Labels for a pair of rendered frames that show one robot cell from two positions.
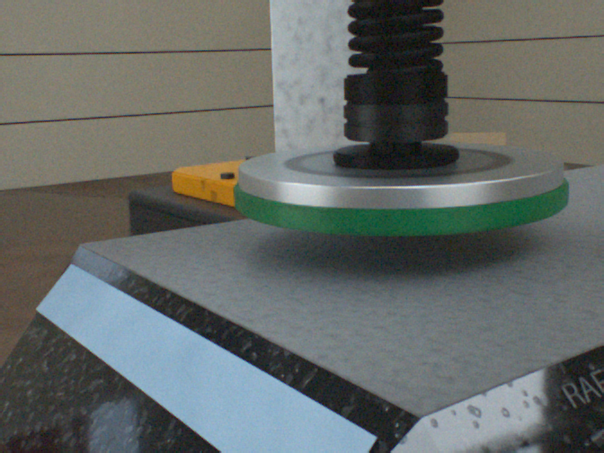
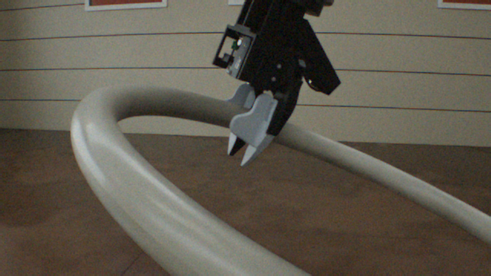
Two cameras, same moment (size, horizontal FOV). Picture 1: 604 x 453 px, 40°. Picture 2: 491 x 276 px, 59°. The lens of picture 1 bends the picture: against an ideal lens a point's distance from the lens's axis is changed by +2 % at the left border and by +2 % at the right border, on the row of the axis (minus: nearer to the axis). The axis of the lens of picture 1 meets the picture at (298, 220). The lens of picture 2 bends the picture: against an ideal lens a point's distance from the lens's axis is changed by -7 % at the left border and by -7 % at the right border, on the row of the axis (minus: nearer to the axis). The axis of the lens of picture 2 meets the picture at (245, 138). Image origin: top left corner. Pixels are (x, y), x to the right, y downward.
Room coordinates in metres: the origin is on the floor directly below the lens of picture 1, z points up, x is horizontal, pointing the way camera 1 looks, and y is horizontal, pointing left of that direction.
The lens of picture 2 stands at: (-0.26, 0.22, 1.35)
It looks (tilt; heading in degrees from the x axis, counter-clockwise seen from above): 12 degrees down; 44
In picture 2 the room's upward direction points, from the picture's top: straight up
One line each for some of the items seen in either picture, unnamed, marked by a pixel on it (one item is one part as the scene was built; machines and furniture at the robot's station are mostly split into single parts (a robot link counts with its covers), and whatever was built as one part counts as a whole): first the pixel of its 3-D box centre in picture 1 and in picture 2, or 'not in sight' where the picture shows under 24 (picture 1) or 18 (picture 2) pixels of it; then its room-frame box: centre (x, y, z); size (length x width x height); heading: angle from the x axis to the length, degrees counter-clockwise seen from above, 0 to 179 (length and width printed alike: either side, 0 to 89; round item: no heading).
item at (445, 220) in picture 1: (395, 174); not in sight; (0.55, -0.07, 0.91); 0.22 x 0.22 x 0.04
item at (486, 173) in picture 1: (395, 169); not in sight; (0.55, -0.07, 0.92); 0.21 x 0.21 x 0.01
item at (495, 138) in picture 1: (475, 152); not in sight; (1.46, -0.32, 0.80); 0.20 x 0.10 x 0.05; 166
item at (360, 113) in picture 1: (395, 110); not in sight; (0.55, -0.07, 0.96); 0.07 x 0.07 x 0.01
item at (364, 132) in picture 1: (395, 128); not in sight; (0.55, -0.07, 0.94); 0.07 x 0.07 x 0.01
